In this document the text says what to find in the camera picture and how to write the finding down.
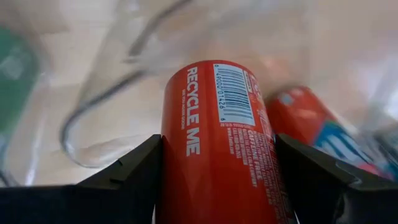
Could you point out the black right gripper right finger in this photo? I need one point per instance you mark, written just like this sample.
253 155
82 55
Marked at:
342 202

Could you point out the green Sprite can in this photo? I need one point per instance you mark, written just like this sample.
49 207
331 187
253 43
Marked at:
15 81

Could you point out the clear plastic bin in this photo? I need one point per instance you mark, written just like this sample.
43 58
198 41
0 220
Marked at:
93 155
34 149

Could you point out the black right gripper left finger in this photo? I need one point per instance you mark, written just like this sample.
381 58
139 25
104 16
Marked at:
77 205

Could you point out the red Fanta can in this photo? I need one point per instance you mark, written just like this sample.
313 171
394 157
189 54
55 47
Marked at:
217 171
298 115

